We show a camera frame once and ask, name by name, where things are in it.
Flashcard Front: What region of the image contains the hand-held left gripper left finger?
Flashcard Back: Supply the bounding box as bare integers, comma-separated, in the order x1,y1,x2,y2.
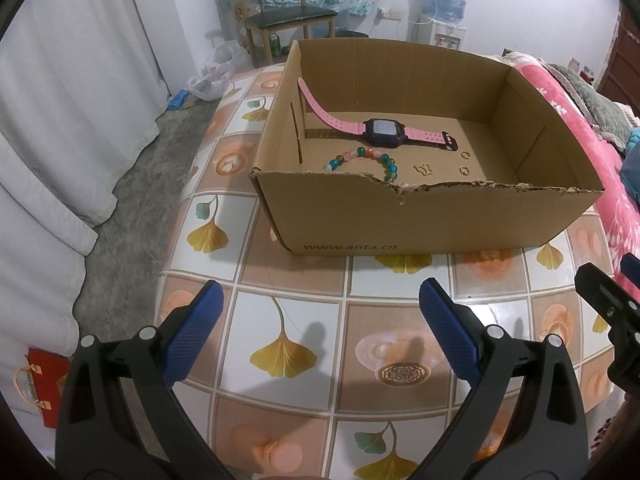
54,280,224,480

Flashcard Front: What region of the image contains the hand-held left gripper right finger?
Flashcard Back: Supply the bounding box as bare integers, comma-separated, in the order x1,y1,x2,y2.
410,277,588,480

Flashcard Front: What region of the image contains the brown cardboard box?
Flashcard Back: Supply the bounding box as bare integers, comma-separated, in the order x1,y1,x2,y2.
248,39,606,257

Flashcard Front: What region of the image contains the pink strap digital watch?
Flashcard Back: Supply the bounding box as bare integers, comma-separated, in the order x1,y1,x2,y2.
297,77,458,152

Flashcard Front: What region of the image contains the person's right forearm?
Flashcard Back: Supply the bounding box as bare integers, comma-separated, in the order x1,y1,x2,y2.
587,395,636,461

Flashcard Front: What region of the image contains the pink floral blanket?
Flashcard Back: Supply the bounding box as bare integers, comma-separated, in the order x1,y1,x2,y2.
502,50,640,281

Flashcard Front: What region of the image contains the ginkgo leaf printed tablecloth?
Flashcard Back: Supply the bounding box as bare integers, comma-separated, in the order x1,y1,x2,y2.
155,62,621,480

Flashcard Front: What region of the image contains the red gift bag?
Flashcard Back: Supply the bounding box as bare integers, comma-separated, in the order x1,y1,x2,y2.
12,346,71,430

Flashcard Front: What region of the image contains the grey green blanket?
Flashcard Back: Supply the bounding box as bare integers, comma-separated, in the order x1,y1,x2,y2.
547,62,640,153

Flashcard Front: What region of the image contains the dark red wooden door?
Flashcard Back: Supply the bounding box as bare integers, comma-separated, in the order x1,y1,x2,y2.
597,5,640,106

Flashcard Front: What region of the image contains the white plastic bag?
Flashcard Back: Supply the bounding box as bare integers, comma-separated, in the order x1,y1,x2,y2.
187,40,248,102

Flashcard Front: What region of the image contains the white water dispenser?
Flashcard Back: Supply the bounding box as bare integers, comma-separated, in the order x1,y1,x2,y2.
406,12,468,52

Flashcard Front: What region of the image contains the wooden chair black seat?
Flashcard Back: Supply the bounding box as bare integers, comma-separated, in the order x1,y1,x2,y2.
220,0,338,66

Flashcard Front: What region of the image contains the colourful beaded bracelet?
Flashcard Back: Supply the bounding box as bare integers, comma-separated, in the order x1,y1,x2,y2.
322,146,401,185

